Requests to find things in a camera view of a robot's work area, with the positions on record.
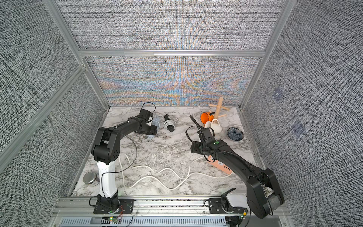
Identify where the pink power strip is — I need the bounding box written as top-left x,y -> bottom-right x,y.
208,156 -> 233,175

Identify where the white cord of pink strip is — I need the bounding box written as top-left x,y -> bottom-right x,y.
118,153 -> 233,190

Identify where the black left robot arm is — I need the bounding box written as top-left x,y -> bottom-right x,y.
91,109 -> 157,213

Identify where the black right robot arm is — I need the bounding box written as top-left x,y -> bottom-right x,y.
191,140 -> 285,219

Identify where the white mug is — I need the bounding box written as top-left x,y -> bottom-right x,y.
204,119 -> 223,134

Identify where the orange mug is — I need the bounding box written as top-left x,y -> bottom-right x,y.
200,111 -> 214,124

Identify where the wooden mug tree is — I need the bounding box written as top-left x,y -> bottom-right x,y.
208,96 -> 230,119

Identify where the silver cylinder on table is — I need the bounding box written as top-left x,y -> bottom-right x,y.
82,172 -> 99,185

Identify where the black power strip white cord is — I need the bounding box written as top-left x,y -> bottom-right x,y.
160,114 -> 179,133

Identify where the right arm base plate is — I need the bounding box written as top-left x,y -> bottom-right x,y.
206,198 -> 248,214

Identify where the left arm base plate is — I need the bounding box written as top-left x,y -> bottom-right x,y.
93,197 -> 134,215

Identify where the aluminium front rail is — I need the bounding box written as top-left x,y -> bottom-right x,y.
48,195 -> 294,227

